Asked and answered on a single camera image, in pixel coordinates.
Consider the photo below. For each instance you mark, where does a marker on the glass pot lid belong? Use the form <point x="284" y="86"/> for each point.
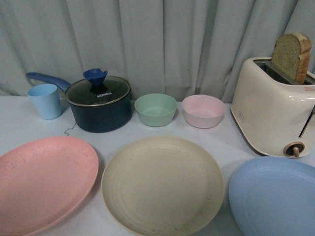
<point x="97" y="89"/>

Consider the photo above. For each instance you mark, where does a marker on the pink plate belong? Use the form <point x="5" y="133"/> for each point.
<point x="43" y="182"/>

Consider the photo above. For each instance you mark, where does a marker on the pink bowl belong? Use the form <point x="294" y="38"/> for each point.
<point x="202" y="111"/>

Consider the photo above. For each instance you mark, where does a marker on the bread slice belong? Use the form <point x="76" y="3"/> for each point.
<point x="291" y="55"/>

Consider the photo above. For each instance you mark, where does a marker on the grey curtain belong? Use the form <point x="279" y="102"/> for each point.
<point x="177" y="47"/>

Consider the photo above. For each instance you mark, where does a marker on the blue plate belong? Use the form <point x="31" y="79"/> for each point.
<point x="273" y="196"/>

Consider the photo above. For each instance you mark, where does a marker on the light blue cup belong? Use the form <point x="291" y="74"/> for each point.
<point x="45" y="99"/>

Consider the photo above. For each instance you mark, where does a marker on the green bowl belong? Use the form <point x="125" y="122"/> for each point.
<point x="156" y="109"/>

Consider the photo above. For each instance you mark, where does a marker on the beige plate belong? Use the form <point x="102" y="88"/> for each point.
<point x="163" y="186"/>

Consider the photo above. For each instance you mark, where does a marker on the dark blue saucepan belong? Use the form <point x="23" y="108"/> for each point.
<point x="98" y="119"/>

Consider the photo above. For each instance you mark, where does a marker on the cream toaster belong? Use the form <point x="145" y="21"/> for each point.
<point x="275" y="115"/>

